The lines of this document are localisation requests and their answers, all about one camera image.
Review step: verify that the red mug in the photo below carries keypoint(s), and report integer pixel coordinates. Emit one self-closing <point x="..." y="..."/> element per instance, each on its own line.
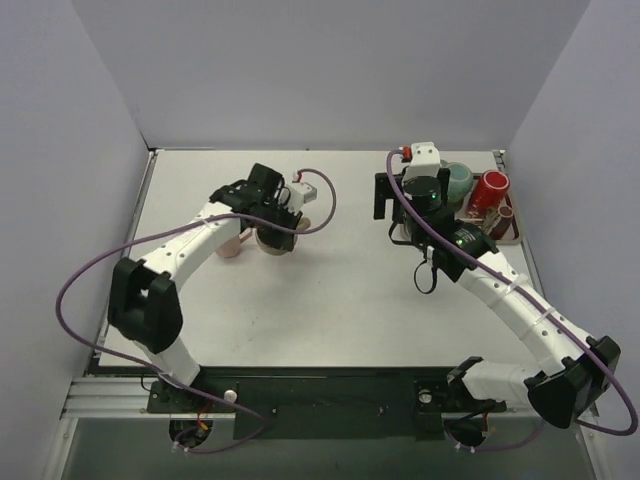
<point x="491" y="188"/>

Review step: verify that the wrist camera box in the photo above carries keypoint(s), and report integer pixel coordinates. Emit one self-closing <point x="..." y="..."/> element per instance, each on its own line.
<point x="301" y="193"/>
<point x="424" y="161"/>

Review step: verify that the brown striped small cup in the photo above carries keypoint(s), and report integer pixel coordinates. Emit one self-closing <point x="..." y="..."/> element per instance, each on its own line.
<point x="497" y="221"/>

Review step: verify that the teal mug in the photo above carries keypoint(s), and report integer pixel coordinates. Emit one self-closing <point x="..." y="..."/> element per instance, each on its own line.
<point x="460" y="181"/>

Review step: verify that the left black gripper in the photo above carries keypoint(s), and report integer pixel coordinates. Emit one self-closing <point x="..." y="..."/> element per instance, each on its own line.
<point x="279" y="218"/>

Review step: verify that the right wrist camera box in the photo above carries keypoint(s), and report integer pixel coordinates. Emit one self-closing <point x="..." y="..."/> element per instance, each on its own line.
<point x="424" y="161"/>

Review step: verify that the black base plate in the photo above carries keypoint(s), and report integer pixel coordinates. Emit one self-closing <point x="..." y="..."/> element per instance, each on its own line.
<point x="325" y="403"/>

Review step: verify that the pink mug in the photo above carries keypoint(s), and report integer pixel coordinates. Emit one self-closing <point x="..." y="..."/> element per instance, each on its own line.
<point x="232" y="248"/>

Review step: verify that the beige round mug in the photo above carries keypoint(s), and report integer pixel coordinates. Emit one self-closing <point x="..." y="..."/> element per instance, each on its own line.
<point x="277" y="242"/>

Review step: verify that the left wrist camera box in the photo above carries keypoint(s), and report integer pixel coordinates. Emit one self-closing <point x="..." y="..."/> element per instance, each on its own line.
<point x="301" y="193"/>

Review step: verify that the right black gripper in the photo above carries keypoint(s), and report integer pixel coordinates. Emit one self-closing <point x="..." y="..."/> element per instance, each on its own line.
<point x="379" y="195"/>

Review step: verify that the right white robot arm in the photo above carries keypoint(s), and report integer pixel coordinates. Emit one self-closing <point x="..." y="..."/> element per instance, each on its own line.
<point x="571" y="370"/>

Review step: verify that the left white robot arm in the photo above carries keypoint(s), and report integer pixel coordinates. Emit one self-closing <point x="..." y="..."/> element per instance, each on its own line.
<point x="143" y="301"/>

